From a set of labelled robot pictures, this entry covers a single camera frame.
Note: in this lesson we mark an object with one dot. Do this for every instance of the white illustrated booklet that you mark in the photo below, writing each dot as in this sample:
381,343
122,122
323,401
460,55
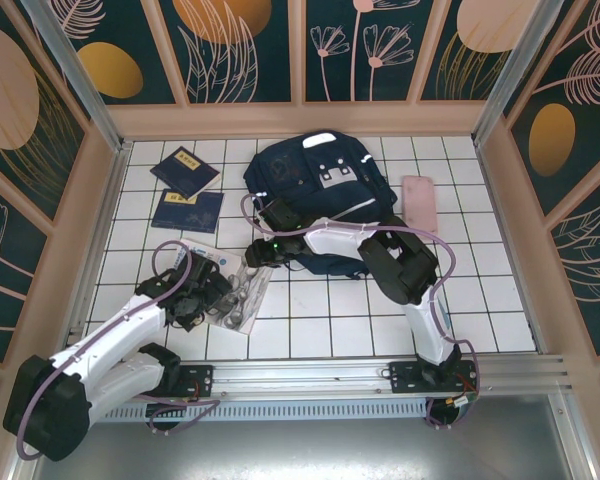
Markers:
250,295

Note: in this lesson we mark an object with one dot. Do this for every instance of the thin navy book yellow label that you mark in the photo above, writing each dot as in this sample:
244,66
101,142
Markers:
190,212

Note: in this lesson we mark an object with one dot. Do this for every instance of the navy blue student backpack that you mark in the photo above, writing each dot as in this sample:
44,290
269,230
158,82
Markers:
320,175

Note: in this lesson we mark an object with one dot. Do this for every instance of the thick navy book yellow label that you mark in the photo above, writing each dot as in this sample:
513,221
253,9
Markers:
185,170

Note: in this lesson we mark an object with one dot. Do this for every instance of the pink pencil case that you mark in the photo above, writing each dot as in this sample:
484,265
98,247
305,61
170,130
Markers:
420,202

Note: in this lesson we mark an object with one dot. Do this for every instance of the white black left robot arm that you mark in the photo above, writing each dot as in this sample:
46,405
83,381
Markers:
110,335

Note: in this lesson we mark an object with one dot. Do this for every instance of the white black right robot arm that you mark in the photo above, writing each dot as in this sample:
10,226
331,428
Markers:
340,240

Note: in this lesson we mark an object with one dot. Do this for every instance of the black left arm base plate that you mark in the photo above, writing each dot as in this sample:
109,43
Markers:
200,380

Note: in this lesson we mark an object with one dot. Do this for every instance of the aluminium side rail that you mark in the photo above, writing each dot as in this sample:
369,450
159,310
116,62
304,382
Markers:
504,227
106,225

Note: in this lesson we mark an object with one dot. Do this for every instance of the aluminium mounting rail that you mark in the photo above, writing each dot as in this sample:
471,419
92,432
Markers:
305,375

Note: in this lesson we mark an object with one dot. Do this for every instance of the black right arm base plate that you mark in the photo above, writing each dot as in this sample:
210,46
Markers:
405,377

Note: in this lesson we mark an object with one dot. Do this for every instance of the aluminium frame post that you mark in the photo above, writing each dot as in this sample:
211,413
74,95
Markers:
511,75
99,107

